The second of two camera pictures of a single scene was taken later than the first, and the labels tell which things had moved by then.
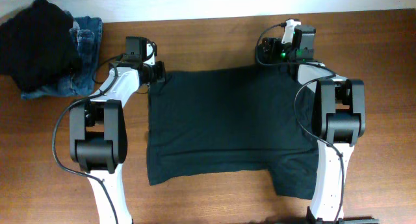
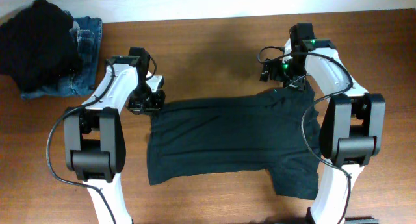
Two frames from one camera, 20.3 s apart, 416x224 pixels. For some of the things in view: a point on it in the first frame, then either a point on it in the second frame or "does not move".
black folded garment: x=37 y=48 does not move
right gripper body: x=280 y=50 -> x=292 y=75
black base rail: x=311 y=219 does not move
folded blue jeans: x=87 y=33 does not move
